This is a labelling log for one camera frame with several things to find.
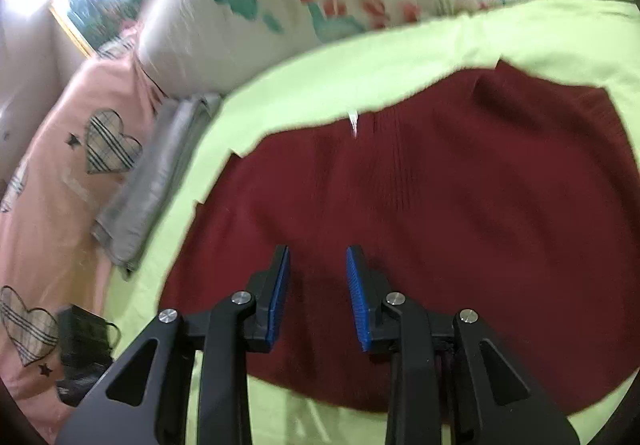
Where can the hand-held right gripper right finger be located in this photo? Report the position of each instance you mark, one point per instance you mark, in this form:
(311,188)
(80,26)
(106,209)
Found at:
(357,300)

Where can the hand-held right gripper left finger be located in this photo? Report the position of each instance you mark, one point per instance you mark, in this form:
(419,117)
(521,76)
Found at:
(280,295)

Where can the dark red hooded sweater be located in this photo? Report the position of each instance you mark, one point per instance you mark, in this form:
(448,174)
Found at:
(450,200)

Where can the grey folded cloth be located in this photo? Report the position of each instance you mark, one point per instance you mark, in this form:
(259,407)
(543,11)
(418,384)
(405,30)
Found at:
(145,185)

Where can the light green bedsheet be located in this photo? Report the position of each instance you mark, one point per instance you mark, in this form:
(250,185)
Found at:
(310,85)

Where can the pink heart-print quilt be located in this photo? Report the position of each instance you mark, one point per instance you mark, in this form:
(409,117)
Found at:
(45,225)

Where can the white floral quilt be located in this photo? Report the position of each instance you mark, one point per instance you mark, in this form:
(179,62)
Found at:
(200,40)

